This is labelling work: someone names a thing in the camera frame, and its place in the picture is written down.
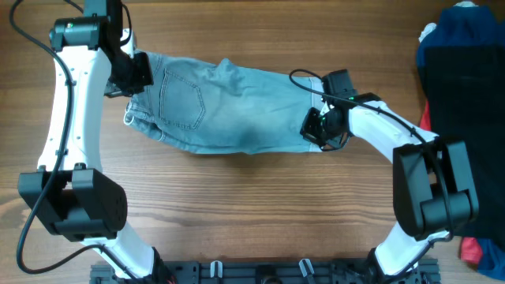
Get light blue denim shorts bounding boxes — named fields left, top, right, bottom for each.
left=123, top=52, right=322, bottom=154

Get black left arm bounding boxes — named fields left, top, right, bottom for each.
left=17, top=1, right=176, bottom=283

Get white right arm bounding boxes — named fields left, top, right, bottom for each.
left=321, top=69, right=479, bottom=282

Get white garment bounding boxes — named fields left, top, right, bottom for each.
left=418, top=1, right=478, bottom=43

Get black garment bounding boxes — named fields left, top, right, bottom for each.
left=417, top=45, right=504, bottom=245

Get dark navy blue garment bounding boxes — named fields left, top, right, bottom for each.
left=416, top=6, right=504, bottom=67

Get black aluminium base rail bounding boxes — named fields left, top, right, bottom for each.
left=89, top=259, right=442, bottom=284

